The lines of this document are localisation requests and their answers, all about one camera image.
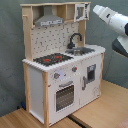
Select silver range hood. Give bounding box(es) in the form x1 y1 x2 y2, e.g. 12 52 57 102
34 5 64 27

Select wooden toy kitchen playset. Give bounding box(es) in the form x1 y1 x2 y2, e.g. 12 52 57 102
22 2 105 128

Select black toy faucet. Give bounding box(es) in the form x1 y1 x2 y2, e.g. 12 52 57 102
67 33 82 49

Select white cabinet door ice dispenser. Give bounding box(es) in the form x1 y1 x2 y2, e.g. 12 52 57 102
80 55 102 106

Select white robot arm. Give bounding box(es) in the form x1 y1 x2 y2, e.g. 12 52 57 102
93 5 128 58

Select left red stove knob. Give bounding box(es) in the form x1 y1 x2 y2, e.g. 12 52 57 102
54 73 60 79

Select red stove knob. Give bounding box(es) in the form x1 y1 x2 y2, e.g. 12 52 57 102
54 73 60 79
71 65 78 73

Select right red stove knob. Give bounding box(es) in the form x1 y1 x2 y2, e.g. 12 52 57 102
71 65 78 73

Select black toy stovetop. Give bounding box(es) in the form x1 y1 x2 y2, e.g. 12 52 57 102
34 53 70 66

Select grey toy sink basin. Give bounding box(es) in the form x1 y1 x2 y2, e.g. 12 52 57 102
66 47 94 56

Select toy microwave white door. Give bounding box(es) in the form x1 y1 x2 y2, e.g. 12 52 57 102
74 3 90 22

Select white toy oven door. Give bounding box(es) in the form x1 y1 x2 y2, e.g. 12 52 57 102
49 77 80 124

